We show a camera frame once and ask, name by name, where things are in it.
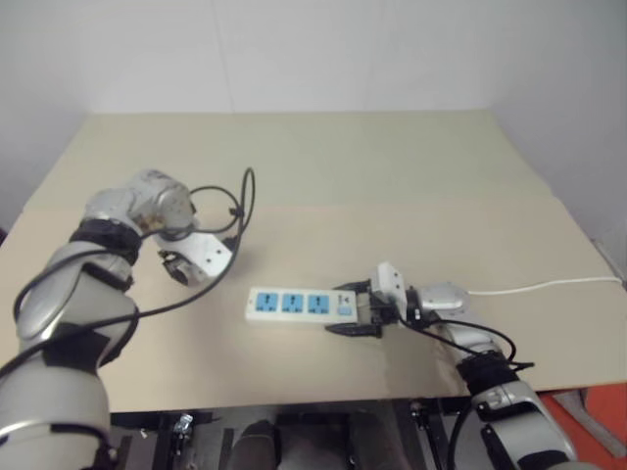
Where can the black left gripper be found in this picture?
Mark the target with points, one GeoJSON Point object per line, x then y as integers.
{"type": "Point", "coordinates": [175, 268]}

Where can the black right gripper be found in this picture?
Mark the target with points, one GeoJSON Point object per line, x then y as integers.
{"type": "Point", "coordinates": [376, 309]}

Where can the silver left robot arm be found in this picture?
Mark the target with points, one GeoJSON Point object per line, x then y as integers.
{"type": "Point", "coordinates": [59, 294]}

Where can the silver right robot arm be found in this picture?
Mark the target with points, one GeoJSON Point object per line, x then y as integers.
{"type": "Point", "coordinates": [519, 416]}

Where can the white power strip blue sockets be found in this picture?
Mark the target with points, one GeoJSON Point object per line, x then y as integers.
{"type": "Point", "coordinates": [289, 304]}

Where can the small silver metal clamp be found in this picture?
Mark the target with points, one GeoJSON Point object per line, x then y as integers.
{"type": "Point", "coordinates": [184, 424]}

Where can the dark rounded shape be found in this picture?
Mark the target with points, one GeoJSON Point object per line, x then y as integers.
{"type": "Point", "coordinates": [255, 443]}

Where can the grey metal bar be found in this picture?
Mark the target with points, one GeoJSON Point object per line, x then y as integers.
{"type": "Point", "coordinates": [595, 421]}

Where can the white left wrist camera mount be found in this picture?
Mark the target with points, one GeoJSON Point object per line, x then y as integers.
{"type": "Point", "coordinates": [208, 252]}

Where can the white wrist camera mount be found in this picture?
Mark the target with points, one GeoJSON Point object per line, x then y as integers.
{"type": "Point", "coordinates": [388, 281]}
{"type": "Point", "coordinates": [208, 252]}

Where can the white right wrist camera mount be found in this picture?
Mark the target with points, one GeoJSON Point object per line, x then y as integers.
{"type": "Point", "coordinates": [388, 281]}

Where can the black table frame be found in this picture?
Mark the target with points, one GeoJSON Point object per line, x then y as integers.
{"type": "Point", "coordinates": [313, 416]}

